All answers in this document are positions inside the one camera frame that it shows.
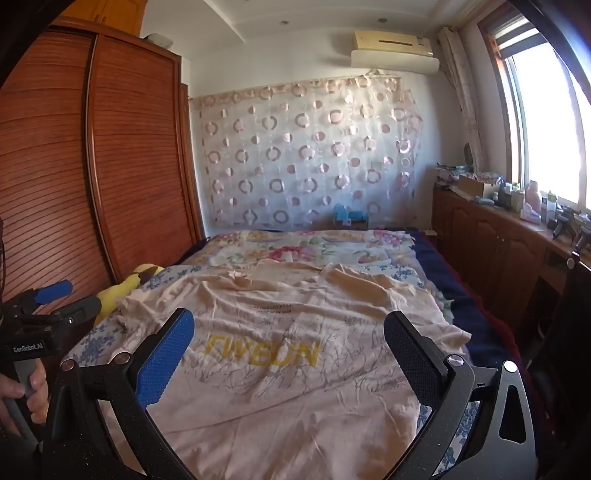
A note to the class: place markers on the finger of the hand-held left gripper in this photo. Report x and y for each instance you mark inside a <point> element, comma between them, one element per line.
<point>78,308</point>
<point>53,291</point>

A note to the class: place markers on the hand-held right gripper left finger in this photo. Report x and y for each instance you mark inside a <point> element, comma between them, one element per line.
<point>166,355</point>

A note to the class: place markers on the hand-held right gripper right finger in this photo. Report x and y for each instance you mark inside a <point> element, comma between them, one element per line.
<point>415,364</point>

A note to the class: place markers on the beige t-shirt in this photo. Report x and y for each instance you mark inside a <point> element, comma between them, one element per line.
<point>277,406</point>

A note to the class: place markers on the person's left hand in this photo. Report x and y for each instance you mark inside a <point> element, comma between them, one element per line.
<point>40,392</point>

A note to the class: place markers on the blue floral bed cover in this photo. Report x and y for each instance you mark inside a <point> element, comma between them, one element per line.
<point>92,344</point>

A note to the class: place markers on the yellow plush toy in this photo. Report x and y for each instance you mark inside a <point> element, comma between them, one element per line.
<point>117,295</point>

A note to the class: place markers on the long wooden cabinet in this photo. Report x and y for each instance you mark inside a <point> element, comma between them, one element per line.
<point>498,249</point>

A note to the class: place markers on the wooden slatted wardrobe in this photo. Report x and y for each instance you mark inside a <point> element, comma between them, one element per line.
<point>129,161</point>

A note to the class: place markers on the dark chair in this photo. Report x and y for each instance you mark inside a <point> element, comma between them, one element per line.
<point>568,323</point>

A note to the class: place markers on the pink floral blanket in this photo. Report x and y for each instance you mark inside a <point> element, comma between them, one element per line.
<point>295,247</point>

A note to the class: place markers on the open cardboard box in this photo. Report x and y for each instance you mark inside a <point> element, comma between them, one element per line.
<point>471,184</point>

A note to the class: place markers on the white bottle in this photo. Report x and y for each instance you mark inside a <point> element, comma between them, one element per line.
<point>517,201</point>

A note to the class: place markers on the pile of mixed cloths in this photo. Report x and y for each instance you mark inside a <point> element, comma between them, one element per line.
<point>448,173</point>

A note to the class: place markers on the black hand-held tool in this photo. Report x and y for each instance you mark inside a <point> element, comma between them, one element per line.
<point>584,235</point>
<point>565,221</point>

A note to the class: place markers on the dark oval fan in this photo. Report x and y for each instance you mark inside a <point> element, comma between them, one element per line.
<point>467,152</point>

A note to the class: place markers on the circle-patterned sheer curtain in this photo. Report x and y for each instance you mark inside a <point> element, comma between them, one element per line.
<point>300,161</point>

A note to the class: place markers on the wooden framed window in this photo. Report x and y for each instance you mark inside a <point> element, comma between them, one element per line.
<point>549,129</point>

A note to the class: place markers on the white box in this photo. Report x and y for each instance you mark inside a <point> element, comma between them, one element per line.
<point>157,40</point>

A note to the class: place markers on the wooden overhead cupboard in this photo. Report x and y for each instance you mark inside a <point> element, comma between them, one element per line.
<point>101,14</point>

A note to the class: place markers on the beige patterned window curtain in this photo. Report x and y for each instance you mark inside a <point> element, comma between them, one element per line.
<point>457,83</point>

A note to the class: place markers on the white air conditioner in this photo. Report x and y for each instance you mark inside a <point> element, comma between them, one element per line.
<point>392,60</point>

